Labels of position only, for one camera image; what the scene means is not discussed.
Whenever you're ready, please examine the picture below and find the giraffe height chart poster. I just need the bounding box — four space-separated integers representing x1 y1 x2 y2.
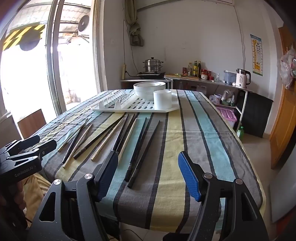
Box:
250 34 264 77

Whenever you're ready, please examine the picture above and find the person's left hand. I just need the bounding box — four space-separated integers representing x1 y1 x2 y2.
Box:
0 181 28 230

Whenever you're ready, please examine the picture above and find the wooden door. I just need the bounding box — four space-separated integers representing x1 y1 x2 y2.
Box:
269 23 296 169

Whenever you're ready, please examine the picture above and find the cream cloth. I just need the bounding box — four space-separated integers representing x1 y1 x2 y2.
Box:
22 174 52 230

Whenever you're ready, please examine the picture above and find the green bowl with bags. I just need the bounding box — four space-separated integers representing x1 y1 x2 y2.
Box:
221 89 236 106

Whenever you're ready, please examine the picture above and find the white wall cable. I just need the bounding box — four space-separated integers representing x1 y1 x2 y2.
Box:
232 3 247 70

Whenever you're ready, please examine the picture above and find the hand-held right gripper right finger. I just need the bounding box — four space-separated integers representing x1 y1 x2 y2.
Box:
163 151 270 241

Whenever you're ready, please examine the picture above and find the white plastic bag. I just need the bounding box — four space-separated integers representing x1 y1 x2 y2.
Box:
209 94 222 105

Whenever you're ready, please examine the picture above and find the short metal kitchen table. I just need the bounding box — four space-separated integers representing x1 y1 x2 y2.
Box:
120 75 173 90

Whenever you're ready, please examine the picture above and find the aluminium window frame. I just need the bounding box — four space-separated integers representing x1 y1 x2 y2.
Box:
0 0 109 144

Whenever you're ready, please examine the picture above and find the long metal kitchen table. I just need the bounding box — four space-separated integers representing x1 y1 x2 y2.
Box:
172 75 254 132

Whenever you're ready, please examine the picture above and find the yellow black striped sign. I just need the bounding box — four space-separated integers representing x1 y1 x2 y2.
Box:
2 24 44 51

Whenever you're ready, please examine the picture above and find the hanging plastic bag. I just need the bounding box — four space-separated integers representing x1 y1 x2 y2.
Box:
277 45 296 90

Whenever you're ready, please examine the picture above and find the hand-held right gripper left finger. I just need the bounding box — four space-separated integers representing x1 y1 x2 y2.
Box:
26 151 119 241

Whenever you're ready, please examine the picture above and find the air conditioner outdoor unit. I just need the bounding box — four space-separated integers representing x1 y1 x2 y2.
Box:
76 14 92 37

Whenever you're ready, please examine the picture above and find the striped tablecloth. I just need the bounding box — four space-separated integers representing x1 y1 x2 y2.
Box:
35 89 264 230

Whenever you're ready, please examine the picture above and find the wooden chair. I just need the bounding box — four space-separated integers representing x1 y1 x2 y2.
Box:
17 108 45 139

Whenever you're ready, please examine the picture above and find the black chopstick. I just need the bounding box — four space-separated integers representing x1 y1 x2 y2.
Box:
116 113 136 152
112 113 130 152
124 117 147 182
127 120 161 188
62 119 90 164

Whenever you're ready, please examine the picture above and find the black induction cooker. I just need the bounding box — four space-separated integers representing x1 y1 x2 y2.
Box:
137 71 166 77

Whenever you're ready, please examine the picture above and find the grey plastic container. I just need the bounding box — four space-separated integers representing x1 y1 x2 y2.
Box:
223 70 237 85

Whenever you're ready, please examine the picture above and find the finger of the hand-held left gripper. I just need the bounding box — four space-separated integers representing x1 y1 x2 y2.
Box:
7 140 57 163
3 135 41 154

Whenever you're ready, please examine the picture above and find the stainless steamer pot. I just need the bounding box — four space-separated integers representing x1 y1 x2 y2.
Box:
143 57 164 72

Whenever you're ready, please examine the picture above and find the black panel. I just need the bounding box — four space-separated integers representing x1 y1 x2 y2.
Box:
237 89 273 138

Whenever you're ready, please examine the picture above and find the white utensil cup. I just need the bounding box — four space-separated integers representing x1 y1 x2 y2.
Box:
153 90 172 110

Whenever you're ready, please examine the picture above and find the black wall cable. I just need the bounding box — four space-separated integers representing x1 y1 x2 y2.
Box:
122 20 139 77

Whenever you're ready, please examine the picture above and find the pink lid storage box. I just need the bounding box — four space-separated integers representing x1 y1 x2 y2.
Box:
215 107 238 128

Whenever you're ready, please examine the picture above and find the white electric kettle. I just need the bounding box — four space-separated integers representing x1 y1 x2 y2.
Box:
235 68 251 89

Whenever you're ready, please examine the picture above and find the wooden cutting board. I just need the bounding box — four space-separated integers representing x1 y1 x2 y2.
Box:
165 74 200 80

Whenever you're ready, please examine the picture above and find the green tied curtain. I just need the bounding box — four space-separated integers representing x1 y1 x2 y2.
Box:
125 0 145 47

